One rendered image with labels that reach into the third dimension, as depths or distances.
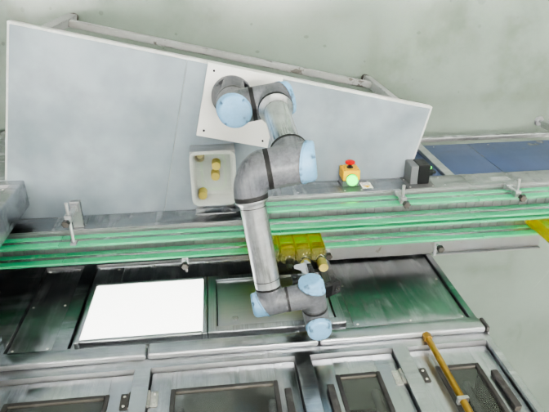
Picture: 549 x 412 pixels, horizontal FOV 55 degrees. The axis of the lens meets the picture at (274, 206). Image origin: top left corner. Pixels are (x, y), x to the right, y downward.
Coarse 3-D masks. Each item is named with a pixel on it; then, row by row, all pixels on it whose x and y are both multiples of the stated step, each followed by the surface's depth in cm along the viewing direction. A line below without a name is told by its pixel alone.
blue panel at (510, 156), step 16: (464, 144) 264; (480, 144) 263; (496, 144) 263; (512, 144) 263; (528, 144) 263; (544, 144) 263; (448, 160) 243; (464, 160) 243; (480, 160) 243; (496, 160) 243; (512, 160) 243; (528, 160) 243; (544, 160) 243
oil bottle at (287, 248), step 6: (282, 240) 199; (288, 240) 199; (282, 246) 195; (288, 246) 195; (294, 246) 196; (282, 252) 193; (288, 252) 192; (294, 252) 193; (282, 258) 193; (294, 258) 193
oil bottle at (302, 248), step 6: (294, 234) 204; (300, 234) 204; (294, 240) 200; (300, 240) 200; (306, 240) 200; (300, 246) 196; (306, 246) 196; (300, 252) 193; (306, 252) 193; (300, 258) 193
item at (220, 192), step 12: (192, 156) 198; (204, 156) 206; (216, 156) 206; (228, 156) 207; (192, 168) 200; (204, 168) 208; (228, 168) 209; (192, 180) 202; (204, 180) 210; (228, 180) 211; (192, 192) 204; (216, 192) 213; (228, 192) 214; (204, 204) 207; (216, 204) 208
